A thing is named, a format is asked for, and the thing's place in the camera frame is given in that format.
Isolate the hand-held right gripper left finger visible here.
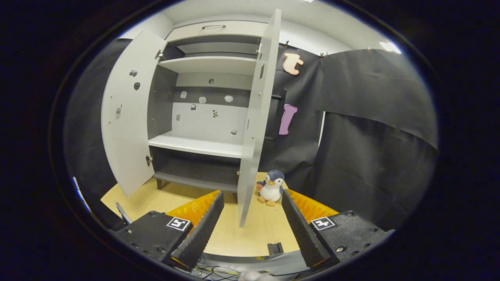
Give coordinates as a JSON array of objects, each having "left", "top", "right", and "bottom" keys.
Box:
[{"left": 113, "top": 190, "right": 225, "bottom": 272}]

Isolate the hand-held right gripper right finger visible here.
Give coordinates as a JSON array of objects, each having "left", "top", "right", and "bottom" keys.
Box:
[{"left": 280, "top": 189, "right": 395, "bottom": 272}]

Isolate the white grey cabinet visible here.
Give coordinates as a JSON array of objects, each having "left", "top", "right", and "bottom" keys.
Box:
[{"left": 146, "top": 20, "right": 270, "bottom": 192}]

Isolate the white cabinet door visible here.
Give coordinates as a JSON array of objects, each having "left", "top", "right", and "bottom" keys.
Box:
[
  {"left": 237, "top": 9, "right": 288, "bottom": 228},
  {"left": 101, "top": 29, "right": 168, "bottom": 197}
]

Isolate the white cabinet drawer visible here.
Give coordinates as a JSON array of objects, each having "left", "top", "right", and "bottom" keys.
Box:
[{"left": 166, "top": 20, "right": 268, "bottom": 41}]

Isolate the penguin plush toy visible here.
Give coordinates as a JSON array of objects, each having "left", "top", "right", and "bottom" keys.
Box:
[{"left": 256, "top": 170, "right": 286, "bottom": 206}]

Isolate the grey flat bar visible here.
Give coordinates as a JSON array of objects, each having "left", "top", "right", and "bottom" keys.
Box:
[{"left": 116, "top": 202, "right": 132, "bottom": 226}]

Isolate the black backdrop cloth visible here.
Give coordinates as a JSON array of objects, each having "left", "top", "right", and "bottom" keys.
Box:
[
  {"left": 260, "top": 44, "right": 439, "bottom": 231},
  {"left": 64, "top": 38, "right": 131, "bottom": 231}
]

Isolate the small ceiling light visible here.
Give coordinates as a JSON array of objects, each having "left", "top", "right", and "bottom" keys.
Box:
[{"left": 379, "top": 41, "right": 402, "bottom": 54}]

